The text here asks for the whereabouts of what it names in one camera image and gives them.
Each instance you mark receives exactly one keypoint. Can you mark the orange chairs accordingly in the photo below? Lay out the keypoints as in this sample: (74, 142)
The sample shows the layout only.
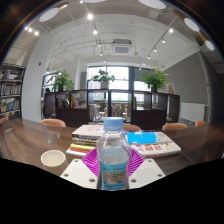
(53, 122)

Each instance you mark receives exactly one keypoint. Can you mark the cream paper cup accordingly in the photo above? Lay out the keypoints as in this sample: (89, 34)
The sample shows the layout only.
(53, 158)

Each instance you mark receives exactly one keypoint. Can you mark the dark open shelf unit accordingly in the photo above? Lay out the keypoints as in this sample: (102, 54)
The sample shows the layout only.
(75, 116)

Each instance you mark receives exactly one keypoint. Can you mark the red-edged white book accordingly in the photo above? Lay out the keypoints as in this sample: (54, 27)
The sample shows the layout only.
(76, 152)

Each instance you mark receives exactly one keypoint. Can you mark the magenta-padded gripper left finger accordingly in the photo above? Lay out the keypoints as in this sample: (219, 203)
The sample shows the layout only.
(78, 173)

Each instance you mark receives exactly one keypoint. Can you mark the ceiling lights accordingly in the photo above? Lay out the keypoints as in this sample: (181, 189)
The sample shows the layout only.
(48, 14)

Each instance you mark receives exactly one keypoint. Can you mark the tall bookshelf with books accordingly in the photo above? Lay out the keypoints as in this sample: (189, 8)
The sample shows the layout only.
(11, 90)

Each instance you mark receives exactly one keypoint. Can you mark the green potted plants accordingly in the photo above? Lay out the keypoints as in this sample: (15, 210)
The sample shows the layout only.
(155, 79)

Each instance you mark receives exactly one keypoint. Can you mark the white-covered book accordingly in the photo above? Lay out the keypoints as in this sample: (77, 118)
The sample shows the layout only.
(88, 130)

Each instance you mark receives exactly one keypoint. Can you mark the clear water bottle blue cap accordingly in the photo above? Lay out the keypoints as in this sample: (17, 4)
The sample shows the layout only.
(114, 160)

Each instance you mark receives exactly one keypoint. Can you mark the ceiling air conditioner unit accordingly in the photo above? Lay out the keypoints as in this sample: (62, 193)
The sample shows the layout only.
(121, 49)

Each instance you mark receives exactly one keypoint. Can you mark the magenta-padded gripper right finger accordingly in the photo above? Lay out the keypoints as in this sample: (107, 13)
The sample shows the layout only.
(146, 173)

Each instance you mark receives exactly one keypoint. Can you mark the yellow-spined book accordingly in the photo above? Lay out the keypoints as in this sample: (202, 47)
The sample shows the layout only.
(81, 147)

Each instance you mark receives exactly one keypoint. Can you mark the blue-covered book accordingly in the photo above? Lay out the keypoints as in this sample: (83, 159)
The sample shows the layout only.
(142, 137)

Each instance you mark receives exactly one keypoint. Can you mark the white wall panel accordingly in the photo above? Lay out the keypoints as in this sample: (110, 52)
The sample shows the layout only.
(192, 112)

